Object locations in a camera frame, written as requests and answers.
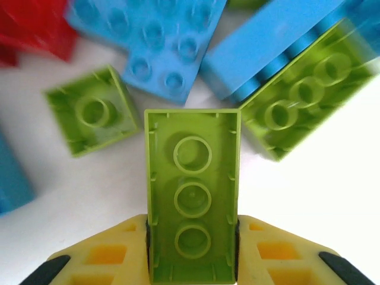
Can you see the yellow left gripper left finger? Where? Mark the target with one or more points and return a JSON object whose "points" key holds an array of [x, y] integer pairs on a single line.
{"points": [[77, 249]]}

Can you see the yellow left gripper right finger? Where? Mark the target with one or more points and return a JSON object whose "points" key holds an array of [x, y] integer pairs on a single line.
{"points": [[252, 246]]}

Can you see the long lime green lego brick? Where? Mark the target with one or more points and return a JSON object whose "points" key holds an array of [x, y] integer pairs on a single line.
{"points": [[297, 101], [193, 190]]}

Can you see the small square green lego brick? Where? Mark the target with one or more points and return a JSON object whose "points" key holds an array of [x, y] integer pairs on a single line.
{"points": [[92, 112]]}

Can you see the long narrow blue lego brick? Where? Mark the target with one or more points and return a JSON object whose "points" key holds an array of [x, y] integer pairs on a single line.
{"points": [[252, 44]]}

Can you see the large red lego piece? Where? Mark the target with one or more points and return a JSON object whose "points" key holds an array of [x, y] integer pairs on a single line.
{"points": [[35, 29]]}

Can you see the wide blue lego plate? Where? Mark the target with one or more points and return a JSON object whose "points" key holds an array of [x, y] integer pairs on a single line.
{"points": [[154, 35]]}

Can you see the blue lego block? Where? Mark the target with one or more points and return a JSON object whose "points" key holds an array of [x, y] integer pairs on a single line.
{"points": [[12, 178]]}

